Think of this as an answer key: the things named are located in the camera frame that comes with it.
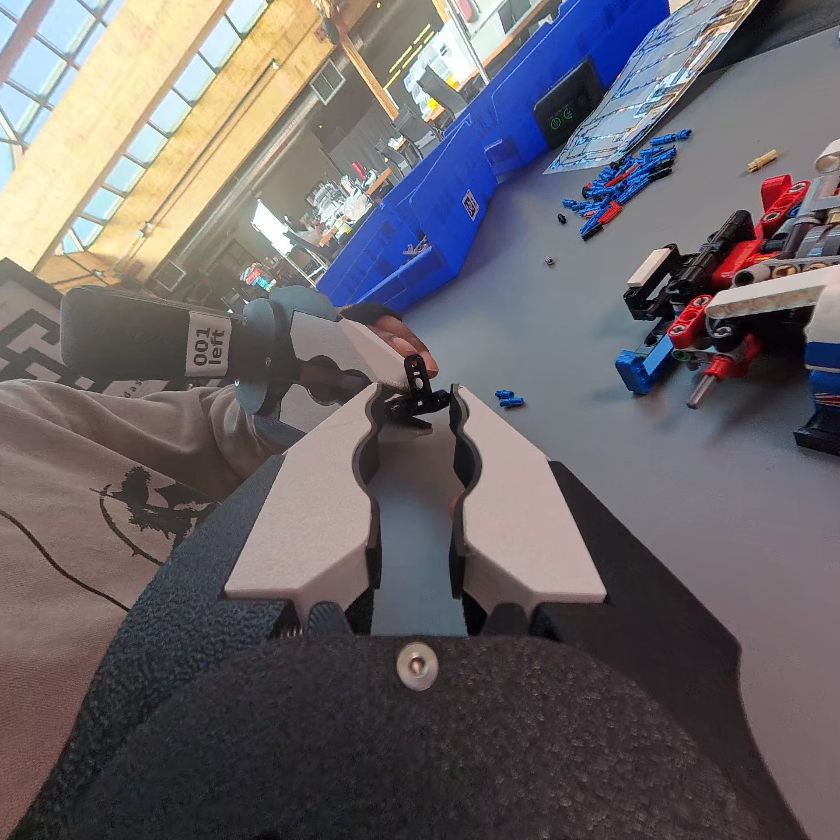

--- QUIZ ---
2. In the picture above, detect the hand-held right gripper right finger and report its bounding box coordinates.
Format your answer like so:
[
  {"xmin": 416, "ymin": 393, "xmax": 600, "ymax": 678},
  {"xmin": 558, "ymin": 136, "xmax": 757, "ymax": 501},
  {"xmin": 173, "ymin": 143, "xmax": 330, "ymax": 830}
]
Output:
[{"xmin": 449, "ymin": 384, "xmax": 609, "ymax": 608}]

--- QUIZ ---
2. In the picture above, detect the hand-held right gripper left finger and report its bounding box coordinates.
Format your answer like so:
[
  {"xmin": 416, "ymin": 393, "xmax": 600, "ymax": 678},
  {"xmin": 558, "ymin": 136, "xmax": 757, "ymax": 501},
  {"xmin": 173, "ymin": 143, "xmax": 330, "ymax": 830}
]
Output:
[{"xmin": 224, "ymin": 382, "xmax": 384, "ymax": 619}]

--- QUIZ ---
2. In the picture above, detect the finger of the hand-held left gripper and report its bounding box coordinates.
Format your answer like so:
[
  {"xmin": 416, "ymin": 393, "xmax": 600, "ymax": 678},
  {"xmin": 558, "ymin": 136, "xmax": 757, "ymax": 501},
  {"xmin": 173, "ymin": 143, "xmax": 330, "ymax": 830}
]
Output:
[
  {"xmin": 277, "ymin": 375, "xmax": 370, "ymax": 435},
  {"xmin": 289, "ymin": 308, "xmax": 413, "ymax": 391}
]

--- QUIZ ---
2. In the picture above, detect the black brick beam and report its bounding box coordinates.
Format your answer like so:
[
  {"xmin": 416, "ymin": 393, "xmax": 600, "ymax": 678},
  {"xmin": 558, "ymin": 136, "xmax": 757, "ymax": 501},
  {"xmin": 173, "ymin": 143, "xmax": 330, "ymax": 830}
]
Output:
[{"xmin": 382, "ymin": 388, "xmax": 454, "ymax": 431}]

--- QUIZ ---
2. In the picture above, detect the person's left forearm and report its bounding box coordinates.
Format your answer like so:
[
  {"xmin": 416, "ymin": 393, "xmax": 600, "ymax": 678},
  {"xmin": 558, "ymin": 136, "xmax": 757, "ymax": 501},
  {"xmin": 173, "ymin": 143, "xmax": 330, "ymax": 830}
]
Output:
[{"xmin": 0, "ymin": 377, "xmax": 290, "ymax": 503}]

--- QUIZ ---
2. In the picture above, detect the grey desk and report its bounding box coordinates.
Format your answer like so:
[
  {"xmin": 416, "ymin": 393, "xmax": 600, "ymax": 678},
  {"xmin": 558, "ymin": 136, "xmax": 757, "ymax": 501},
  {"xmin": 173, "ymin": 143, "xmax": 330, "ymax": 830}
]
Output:
[{"xmin": 367, "ymin": 26, "xmax": 840, "ymax": 840}]

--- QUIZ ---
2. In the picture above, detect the person's left hand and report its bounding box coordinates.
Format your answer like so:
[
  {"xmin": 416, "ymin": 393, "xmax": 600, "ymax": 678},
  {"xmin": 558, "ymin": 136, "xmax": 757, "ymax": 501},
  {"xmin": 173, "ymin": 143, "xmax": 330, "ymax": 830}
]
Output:
[{"xmin": 371, "ymin": 315, "xmax": 439, "ymax": 383}]

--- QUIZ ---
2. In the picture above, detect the black white printed sign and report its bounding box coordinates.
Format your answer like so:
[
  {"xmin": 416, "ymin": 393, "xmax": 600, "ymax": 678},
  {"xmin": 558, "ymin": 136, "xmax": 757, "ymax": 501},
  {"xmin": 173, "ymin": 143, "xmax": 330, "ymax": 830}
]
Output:
[{"xmin": 0, "ymin": 258, "xmax": 198, "ymax": 400}]

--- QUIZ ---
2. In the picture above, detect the blue plastic bin with label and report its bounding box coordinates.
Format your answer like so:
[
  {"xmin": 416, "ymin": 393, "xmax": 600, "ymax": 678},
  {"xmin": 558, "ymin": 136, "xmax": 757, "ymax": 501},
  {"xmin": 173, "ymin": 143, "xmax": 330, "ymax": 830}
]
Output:
[{"xmin": 316, "ymin": 128, "xmax": 501, "ymax": 313}]

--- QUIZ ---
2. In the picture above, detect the person's beige hoodie torso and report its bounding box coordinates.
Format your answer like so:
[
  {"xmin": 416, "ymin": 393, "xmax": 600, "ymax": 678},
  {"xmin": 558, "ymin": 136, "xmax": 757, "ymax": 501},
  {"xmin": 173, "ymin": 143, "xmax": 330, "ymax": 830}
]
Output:
[{"xmin": 0, "ymin": 453, "xmax": 227, "ymax": 837}]

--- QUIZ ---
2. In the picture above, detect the toy brick race car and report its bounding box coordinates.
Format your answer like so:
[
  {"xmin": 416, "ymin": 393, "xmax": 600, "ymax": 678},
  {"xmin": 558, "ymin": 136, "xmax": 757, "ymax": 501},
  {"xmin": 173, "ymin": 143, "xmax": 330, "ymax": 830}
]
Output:
[{"xmin": 616, "ymin": 139, "xmax": 840, "ymax": 457}]

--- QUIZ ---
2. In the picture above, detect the pile of blue red pins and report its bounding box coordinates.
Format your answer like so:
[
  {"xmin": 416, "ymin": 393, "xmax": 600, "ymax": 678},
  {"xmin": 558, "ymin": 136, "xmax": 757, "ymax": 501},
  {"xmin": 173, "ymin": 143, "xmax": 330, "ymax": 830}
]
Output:
[{"xmin": 558, "ymin": 128, "xmax": 694, "ymax": 242}]

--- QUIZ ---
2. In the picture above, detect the black device with green display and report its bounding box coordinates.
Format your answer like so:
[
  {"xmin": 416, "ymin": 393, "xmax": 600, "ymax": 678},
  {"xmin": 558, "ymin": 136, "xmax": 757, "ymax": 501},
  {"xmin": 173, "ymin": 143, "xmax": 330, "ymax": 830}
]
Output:
[{"xmin": 533, "ymin": 58, "xmax": 605, "ymax": 151}]

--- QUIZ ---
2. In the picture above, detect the large blue plastic bin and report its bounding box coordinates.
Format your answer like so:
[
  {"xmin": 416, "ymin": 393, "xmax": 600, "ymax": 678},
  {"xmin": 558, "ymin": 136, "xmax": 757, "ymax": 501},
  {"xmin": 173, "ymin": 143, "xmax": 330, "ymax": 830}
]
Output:
[{"xmin": 482, "ymin": 0, "xmax": 672, "ymax": 175}]

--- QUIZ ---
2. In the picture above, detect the shiny sticker sheet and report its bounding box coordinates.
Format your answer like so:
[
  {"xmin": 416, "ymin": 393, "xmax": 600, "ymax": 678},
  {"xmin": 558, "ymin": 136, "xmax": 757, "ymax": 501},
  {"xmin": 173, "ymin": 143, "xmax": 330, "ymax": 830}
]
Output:
[{"xmin": 543, "ymin": 0, "xmax": 762, "ymax": 175}]

